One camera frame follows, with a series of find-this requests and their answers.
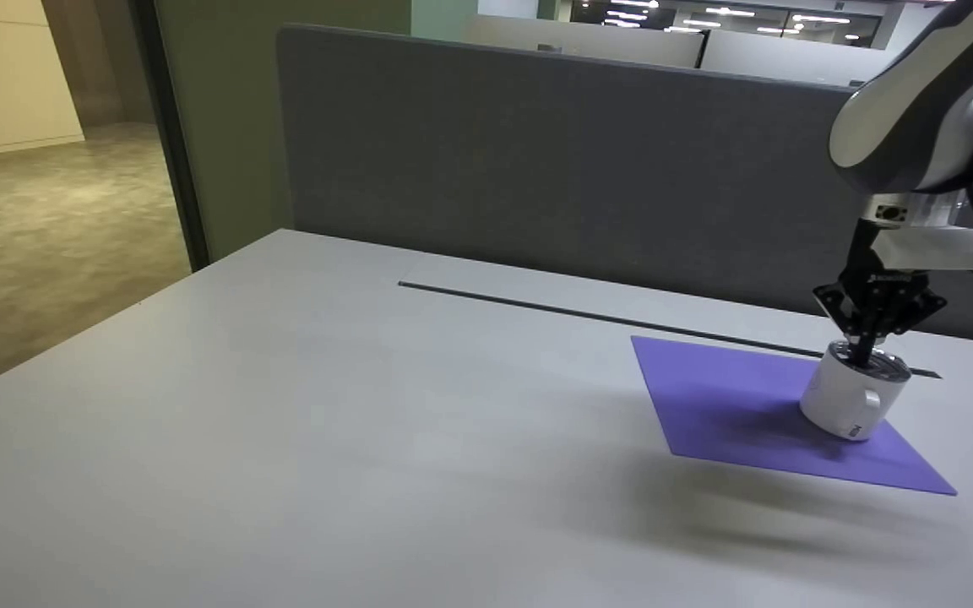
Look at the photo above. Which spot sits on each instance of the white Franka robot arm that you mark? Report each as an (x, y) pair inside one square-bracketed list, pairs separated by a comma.
[(924, 112)]

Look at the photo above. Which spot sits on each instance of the white mug with lid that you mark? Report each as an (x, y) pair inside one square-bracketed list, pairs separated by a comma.
[(841, 399)]

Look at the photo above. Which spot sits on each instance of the grey desk divider panel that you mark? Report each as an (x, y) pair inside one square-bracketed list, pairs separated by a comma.
[(575, 170)]

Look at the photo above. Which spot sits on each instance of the purple mat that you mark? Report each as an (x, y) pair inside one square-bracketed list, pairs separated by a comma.
[(725, 408)]

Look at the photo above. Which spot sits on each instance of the grey background partition panel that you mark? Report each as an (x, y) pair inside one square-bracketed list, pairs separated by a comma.
[(793, 56)]

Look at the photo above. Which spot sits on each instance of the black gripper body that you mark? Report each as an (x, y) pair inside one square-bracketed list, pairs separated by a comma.
[(877, 296)]

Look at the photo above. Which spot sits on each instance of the dark door frame post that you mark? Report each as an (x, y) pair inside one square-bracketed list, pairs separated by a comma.
[(170, 136)]

